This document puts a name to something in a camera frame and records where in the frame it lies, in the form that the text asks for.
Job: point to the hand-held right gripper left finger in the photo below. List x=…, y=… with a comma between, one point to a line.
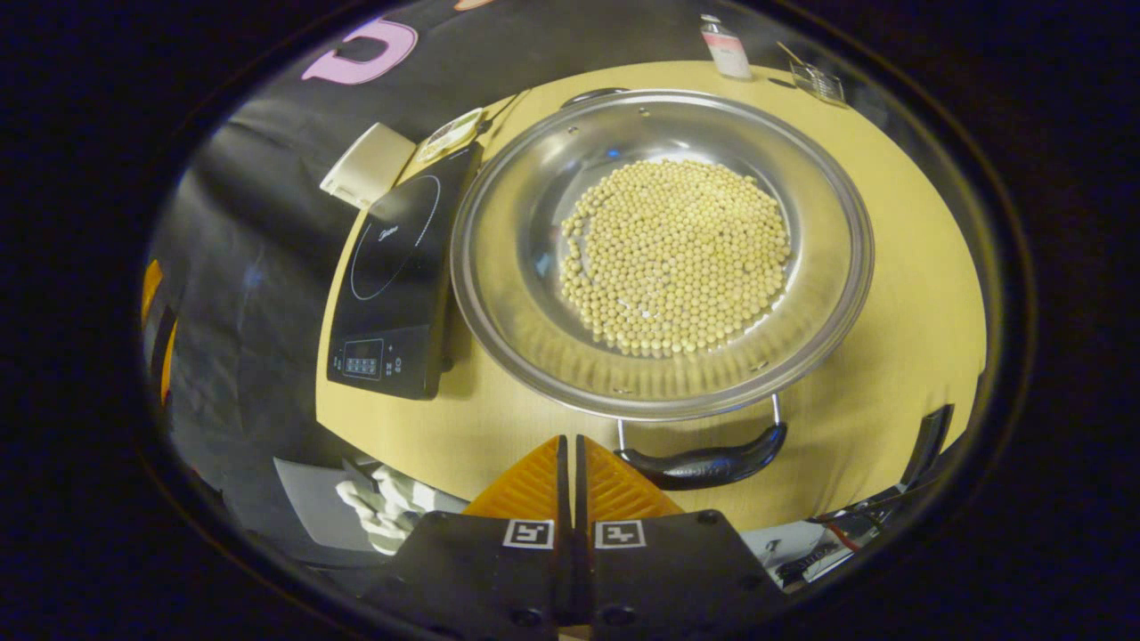
x=499, y=579

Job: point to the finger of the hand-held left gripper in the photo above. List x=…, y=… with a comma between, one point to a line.
x=151, y=289
x=169, y=365

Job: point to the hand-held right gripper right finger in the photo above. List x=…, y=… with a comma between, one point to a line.
x=668, y=579

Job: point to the black induction cooktop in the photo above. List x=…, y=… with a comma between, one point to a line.
x=401, y=267

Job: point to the white striped cloth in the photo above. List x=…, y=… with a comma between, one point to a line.
x=387, y=507

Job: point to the grey sheet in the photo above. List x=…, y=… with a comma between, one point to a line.
x=312, y=503

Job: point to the white toaster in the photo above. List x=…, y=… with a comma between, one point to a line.
x=370, y=165

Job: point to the black curved bar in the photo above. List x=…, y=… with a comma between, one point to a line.
x=926, y=445

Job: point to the pile of yellow soybeans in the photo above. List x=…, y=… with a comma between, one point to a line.
x=677, y=258

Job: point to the white divided dish of beans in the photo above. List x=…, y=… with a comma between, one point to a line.
x=450, y=133

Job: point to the glass beaker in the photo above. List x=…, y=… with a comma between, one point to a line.
x=819, y=85

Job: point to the clear bottle with pink label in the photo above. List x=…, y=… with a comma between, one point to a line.
x=728, y=49

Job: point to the wooden stick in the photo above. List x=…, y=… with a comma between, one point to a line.
x=791, y=53

